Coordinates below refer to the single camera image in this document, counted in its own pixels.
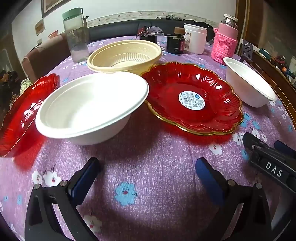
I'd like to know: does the glass jar in pink sleeve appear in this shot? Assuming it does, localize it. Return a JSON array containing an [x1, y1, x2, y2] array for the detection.
[[211, 13, 239, 66]]

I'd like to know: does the wooden framed panel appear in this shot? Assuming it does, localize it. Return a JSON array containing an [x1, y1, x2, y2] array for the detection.
[[235, 0, 265, 48]]

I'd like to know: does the white plastic jar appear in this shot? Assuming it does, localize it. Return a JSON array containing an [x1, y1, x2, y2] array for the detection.
[[184, 23, 208, 54]]

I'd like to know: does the large white bowl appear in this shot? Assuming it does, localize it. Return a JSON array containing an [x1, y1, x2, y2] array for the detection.
[[35, 71, 149, 146]]

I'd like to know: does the red gold-rimmed plate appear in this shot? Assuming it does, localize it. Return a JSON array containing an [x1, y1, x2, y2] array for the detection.
[[0, 73, 60, 158]]

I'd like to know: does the black leather sofa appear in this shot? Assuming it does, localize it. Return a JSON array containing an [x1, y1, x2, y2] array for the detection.
[[89, 19, 218, 42]]

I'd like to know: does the yellow wall notice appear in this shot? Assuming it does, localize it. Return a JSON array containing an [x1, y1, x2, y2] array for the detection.
[[35, 20, 45, 36]]

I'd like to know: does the purple floral tablecloth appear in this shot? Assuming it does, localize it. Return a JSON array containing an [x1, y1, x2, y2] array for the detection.
[[0, 35, 296, 241]]

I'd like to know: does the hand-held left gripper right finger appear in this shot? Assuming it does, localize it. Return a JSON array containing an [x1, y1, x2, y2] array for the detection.
[[195, 158, 273, 241]]

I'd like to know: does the clear bottle with green lid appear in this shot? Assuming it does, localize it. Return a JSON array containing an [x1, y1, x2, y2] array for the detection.
[[62, 8, 90, 63]]

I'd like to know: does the brown armchair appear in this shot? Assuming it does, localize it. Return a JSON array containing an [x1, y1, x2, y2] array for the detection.
[[22, 32, 70, 81]]

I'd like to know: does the beige ribbed bowl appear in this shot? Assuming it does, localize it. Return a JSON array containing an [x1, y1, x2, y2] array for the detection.
[[87, 40, 163, 76]]

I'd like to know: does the wooden cabinet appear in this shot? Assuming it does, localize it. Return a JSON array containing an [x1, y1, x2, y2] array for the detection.
[[252, 49, 296, 130]]

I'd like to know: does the green floral blanket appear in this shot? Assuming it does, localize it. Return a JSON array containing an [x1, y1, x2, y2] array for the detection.
[[20, 79, 32, 96]]

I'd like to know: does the black motor device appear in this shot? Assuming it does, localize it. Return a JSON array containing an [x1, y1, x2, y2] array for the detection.
[[135, 25, 165, 44]]

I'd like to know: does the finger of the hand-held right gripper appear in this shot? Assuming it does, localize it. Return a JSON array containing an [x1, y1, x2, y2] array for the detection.
[[242, 132, 267, 150], [274, 140, 296, 160]]

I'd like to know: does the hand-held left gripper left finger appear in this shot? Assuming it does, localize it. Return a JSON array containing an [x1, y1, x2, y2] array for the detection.
[[24, 157, 102, 241]]

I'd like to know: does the small white bowl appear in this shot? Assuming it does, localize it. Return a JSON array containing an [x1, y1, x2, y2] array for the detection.
[[223, 57, 277, 108]]

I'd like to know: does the red plate with round label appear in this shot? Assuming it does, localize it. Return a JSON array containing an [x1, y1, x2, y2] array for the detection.
[[140, 62, 243, 135]]

